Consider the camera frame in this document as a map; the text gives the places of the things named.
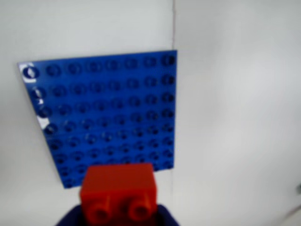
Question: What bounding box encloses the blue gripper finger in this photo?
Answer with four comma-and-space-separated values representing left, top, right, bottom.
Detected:
154, 203, 181, 226
54, 204, 89, 226

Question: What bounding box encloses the red 2x2 building block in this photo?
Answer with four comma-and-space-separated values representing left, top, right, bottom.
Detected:
79, 162, 158, 226

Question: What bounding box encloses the blue 8x8 building plate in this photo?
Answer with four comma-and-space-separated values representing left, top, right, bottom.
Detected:
16, 49, 178, 189

